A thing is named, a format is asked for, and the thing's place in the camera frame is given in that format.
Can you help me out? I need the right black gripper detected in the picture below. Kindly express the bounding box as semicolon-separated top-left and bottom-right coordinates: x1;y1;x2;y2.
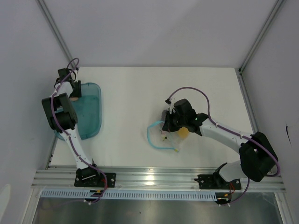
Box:
163;110;187;133

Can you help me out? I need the yellow toy lemon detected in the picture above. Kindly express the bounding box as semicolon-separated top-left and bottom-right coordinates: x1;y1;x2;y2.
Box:
177;127;189;139

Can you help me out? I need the purple toy eggplant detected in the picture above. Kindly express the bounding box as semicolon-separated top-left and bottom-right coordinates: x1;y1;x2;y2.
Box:
160;130;167;141

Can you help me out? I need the clear zip top bag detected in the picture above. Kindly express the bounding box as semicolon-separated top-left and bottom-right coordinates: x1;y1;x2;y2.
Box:
147;110;189;152

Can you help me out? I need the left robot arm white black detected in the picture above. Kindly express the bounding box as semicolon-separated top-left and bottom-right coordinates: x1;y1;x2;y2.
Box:
42;68;106;187

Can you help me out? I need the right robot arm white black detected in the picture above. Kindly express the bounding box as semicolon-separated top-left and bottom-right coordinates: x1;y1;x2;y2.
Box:
162;99;278;188

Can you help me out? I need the teal plastic bin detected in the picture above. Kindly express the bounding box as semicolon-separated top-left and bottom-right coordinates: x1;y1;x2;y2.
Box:
54;81;102;141

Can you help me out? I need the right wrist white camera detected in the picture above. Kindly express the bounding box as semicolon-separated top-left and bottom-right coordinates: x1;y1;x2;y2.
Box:
165;97;176;114

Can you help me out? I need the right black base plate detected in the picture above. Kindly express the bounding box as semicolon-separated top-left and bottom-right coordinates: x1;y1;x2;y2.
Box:
194;174;242;190

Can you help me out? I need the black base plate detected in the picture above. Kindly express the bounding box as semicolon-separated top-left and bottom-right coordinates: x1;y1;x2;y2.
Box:
194;174;242;190
74;173;116;188

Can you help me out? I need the left aluminium frame post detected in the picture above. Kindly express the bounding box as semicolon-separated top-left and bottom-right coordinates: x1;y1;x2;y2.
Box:
36;0;73;62

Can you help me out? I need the aluminium frame post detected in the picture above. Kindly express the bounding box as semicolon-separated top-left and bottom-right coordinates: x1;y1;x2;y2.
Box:
36;0;73;62
238;0;287;75

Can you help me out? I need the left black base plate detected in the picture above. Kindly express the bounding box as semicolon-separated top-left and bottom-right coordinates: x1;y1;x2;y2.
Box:
74;173;116;188

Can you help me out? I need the aluminium mounting rail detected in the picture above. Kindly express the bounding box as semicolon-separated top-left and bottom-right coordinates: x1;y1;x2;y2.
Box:
31;165;287;193

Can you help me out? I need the white slotted cable duct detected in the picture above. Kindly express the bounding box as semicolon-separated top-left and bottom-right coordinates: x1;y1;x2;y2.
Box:
41;189;217;201

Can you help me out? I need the right aluminium frame post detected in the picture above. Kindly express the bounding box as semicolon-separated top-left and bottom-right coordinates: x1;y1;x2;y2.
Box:
238;0;287;75

